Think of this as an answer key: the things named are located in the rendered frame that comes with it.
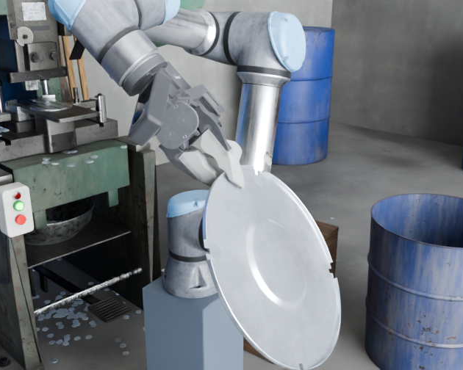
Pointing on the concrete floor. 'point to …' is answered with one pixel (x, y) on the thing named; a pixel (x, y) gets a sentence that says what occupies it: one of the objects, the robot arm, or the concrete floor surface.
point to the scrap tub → (423, 283)
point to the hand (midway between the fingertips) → (231, 185)
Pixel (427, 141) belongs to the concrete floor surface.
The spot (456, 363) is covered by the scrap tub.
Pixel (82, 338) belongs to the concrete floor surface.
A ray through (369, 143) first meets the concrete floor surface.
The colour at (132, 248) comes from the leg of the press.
